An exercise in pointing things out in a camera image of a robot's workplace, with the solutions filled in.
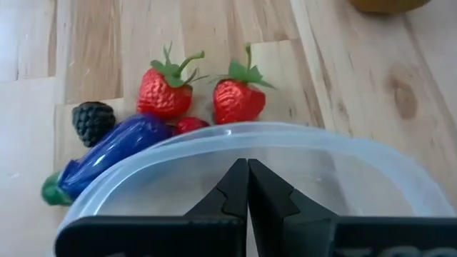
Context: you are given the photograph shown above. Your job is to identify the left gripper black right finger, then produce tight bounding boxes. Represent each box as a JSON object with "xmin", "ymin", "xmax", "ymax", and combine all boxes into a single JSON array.
[{"xmin": 248, "ymin": 159, "xmax": 457, "ymax": 257}]

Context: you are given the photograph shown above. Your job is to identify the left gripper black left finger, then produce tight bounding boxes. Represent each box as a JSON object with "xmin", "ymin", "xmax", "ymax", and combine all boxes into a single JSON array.
[{"xmin": 55, "ymin": 158, "xmax": 250, "ymax": 257}]

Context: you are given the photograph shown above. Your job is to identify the dark red cherry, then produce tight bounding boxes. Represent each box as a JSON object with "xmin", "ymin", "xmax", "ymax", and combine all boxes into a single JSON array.
[{"xmin": 174, "ymin": 116, "xmax": 211, "ymax": 136}]

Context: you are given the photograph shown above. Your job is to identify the blue eggplant green cap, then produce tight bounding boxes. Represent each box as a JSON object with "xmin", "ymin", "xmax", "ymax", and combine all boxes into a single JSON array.
[{"xmin": 41, "ymin": 113, "xmax": 176, "ymax": 207}]

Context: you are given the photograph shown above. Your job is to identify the red strawberry green leaves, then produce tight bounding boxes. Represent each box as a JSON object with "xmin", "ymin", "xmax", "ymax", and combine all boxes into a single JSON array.
[
  {"xmin": 210, "ymin": 42, "xmax": 276, "ymax": 125},
  {"xmin": 136, "ymin": 41, "xmax": 210, "ymax": 121}
]

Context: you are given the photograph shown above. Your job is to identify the black blackberry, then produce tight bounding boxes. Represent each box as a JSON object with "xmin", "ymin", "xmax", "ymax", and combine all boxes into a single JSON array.
[{"xmin": 71, "ymin": 101, "xmax": 117, "ymax": 148}]

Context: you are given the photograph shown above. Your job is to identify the brown kiwi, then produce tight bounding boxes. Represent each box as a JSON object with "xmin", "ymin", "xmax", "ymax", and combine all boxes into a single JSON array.
[{"xmin": 348, "ymin": 0, "xmax": 433, "ymax": 14}]

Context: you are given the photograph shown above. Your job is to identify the clear plastic tupperware container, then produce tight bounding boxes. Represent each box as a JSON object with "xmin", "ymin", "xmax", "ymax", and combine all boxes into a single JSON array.
[{"xmin": 49, "ymin": 121, "xmax": 457, "ymax": 257}]

